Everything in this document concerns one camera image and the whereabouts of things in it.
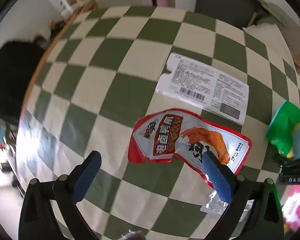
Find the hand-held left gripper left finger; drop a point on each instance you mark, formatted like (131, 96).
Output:
(87, 177)

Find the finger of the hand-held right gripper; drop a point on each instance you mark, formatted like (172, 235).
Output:
(288, 163)

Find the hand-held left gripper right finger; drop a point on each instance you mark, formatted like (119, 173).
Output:
(217, 180)

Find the green snack bag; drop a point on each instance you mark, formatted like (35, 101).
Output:
(285, 127)

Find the red white snack packet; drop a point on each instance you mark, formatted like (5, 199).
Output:
(160, 135)

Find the clear plastic wrapper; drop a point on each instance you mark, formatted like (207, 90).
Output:
(210, 205)

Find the pink patterned paper bag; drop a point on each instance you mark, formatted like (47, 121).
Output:
(298, 205)

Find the grey fuzzy cloth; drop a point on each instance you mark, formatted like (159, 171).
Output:
(132, 236)

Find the white flat printed packet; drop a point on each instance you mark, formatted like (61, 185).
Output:
(202, 87)

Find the green checkered tablecloth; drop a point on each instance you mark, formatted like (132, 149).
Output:
(110, 80)

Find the white pillow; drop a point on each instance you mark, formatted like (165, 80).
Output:
(270, 33)

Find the chair with black jacket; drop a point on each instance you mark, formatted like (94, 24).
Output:
(12, 80)

